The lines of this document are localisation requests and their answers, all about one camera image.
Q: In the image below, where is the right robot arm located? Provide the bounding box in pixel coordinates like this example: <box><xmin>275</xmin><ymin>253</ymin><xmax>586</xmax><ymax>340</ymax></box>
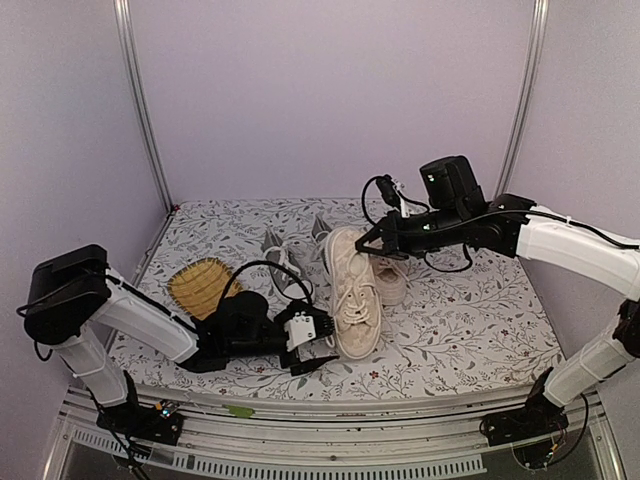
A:
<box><xmin>356</xmin><ymin>156</ymin><xmax>639</xmax><ymax>436</ymax></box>

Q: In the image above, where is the green tape piece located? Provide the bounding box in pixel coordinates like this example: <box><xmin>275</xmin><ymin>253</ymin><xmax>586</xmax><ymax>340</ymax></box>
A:
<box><xmin>224</xmin><ymin>405</ymin><xmax>255</xmax><ymax>419</ymax></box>

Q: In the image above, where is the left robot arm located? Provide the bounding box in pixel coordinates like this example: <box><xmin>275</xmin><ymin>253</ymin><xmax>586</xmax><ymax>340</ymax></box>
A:
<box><xmin>16</xmin><ymin>244</ymin><xmax>335</xmax><ymax>434</ymax></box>

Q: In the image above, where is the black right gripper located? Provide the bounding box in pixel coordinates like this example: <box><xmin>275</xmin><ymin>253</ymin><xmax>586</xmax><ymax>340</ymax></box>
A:
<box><xmin>356</xmin><ymin>205</ymin><xmax>468</xmax><ymax>260</ymax></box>

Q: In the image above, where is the aluminium frame post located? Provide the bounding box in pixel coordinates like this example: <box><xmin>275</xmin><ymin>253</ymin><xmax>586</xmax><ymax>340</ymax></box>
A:
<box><xmin>494</xmin><ymin>0</ymin><xmax>549</xmax><ymax>197</ymax></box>
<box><xmin>113</xmin><ymin>0</ymin><xmax>174</xmax><ymax>213</ymax></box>

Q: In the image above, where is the left aluminium frame post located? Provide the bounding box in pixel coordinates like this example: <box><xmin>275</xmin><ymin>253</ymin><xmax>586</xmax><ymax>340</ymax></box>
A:
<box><xmin>113</xmin><ymin>0</ymin><xmax>174</xmax><ymax>213</ymax></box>

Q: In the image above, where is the black right camera cable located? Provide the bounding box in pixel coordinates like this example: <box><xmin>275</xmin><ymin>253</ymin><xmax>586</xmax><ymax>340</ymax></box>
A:
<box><xmin>360</xmin><ymin>174</ymin><xmax>476</xmax><ymax>274</ymax></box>

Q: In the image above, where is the yellow bamboo fan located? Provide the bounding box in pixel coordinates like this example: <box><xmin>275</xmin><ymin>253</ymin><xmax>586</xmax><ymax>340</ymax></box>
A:
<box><xmin>168</xmin><ymin>257</ymin><xmax>233</xmax><ymax>325</ymax></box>

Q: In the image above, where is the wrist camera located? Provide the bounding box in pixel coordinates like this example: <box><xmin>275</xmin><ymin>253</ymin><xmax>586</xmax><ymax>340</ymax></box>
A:
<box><xmin>375</xmin><ymin>174</ymin><xmax>413</xmax><ymax>218</ymax></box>
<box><xmin>284</xmin><ymin>311</ymin><xmax>335</xmax><ymax>352</ymax></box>

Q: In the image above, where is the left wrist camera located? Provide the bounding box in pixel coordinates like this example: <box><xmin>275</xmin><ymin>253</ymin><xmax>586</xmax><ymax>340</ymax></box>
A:
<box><xmin>284</xmin><ymin>311</ymin><xmax>335</xmax><ymax>352</ymax></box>

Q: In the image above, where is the aluminium front rail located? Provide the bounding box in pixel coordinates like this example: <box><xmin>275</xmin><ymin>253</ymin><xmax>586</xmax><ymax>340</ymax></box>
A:
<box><xmin>44</xmin><ymin>387</ymin><xmax>631</xmax><ymax>479</ymax></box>

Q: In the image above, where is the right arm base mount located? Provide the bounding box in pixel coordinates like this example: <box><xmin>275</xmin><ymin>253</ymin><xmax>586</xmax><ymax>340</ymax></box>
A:
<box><xmin>479</xmin><ymin>367</ymin><xmax>569</xmax><ymax>446</ymax></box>

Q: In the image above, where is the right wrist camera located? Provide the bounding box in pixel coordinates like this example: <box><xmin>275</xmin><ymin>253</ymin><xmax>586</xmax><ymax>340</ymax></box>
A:
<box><xmin>375</xmin><ymin>174</ymin><xmax>413</xmax><ymax>218</ymax></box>

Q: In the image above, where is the right aluminium frame post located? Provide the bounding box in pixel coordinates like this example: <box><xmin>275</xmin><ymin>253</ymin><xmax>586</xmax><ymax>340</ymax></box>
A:
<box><xmin>494</xmin><ymin>0</ymin><xmax>549</xmax><ymax>197</ymax></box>

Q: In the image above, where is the grey sneaker with white laces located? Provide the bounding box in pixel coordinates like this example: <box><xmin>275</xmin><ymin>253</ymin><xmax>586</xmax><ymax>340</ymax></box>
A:
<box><xmin>261</xmin><ymin>229</ymin><xmax>315</xmax><ymax>303</ymax></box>

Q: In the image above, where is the black camera cable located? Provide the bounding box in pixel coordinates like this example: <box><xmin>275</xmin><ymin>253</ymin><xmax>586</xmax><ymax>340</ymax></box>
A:
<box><xmin>360</xmin><ymin>174</ymin><xmax>476</xmax><ymax>274</ymax></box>
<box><xmin>219</xmin><ymin>262</ymin><xmax>316</xmax><ymax>311</ymax></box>

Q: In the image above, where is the beige sneaker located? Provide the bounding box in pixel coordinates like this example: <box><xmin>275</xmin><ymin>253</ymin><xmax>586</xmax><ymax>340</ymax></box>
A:
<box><xmin>323</xmin><ymin>226</ymin><xmax>383</xmax><ymax>360</ymax></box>
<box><xmin>372</xmin><ymin>257</ymin><xmax>409</xmax><ymax>306</ymax></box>

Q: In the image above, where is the floral patterned table mat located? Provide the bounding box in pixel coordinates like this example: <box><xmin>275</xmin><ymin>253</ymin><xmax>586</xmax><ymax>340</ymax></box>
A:
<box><xmin>110</xmin><ymin>199</ymin><xmax>562</xmax><ymax>401</ymax></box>

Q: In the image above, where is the black left camera cable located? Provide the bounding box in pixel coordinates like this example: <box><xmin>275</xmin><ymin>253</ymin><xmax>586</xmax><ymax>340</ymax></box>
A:
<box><xmin>219</xmin><ymin>262</ymin><xmax>316</xmax><ymax>311</ymax></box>

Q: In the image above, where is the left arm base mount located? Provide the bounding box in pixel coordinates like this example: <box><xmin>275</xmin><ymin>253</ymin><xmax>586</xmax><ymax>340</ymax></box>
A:
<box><xmin>96</xmin><ymin>371</ymin><xmax>184</xmax><ymax>446</ymax></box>

